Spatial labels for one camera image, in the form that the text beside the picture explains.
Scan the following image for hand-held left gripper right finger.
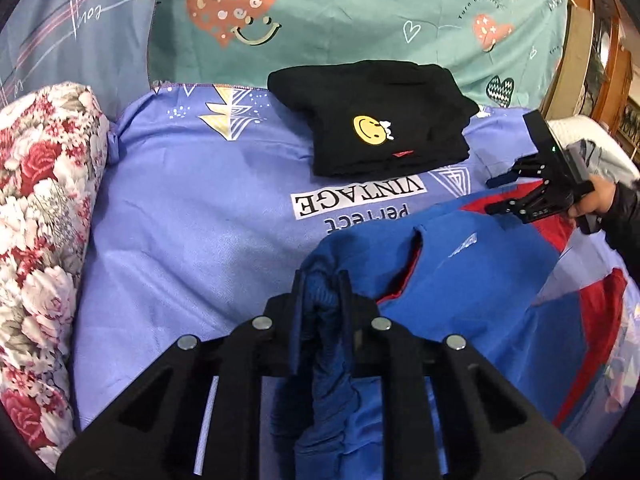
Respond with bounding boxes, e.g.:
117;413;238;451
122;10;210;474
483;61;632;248
336;270;587;480

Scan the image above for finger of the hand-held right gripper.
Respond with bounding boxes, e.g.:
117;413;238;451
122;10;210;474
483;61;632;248
485;152;553;189
484;183;573;224

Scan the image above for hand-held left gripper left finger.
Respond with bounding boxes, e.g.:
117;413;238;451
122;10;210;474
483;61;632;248
56;269;313;480

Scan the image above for blue pants with red stripes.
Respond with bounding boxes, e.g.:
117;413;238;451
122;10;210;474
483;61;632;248
270;180;629;480

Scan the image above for folded black pants smiley patch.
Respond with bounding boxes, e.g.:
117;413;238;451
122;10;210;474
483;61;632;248
267;60;481;178

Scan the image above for person's right hand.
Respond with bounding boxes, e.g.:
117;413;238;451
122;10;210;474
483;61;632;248
568;177;621;221

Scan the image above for wooden cabinet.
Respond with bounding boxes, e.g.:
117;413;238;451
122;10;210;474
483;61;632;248
540;0;640;161

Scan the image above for purple printed bed sheet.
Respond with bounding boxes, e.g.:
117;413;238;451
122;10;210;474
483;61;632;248
72;80;640;461

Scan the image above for teal heart print blanket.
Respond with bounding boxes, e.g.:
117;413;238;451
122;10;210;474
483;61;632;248
149;0;569;109

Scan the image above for red floral quilted pillow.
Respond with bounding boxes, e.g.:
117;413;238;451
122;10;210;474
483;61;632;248
0;82;111;473

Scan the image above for grey blue striped sheet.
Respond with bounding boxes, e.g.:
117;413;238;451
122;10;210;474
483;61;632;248
0;0;166;111

